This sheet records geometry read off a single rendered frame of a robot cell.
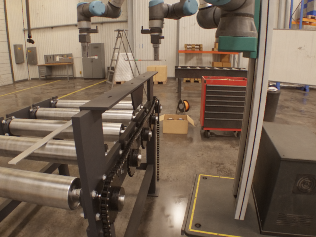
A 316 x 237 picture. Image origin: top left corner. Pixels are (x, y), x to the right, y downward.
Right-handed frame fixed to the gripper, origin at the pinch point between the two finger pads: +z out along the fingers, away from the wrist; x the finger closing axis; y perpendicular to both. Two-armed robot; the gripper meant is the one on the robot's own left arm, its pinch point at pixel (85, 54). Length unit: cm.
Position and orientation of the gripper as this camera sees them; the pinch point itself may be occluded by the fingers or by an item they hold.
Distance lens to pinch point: 152.6
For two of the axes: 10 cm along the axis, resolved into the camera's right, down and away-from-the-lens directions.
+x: 0.7, 3.0, -9.5
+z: 0.0, 9.5, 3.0
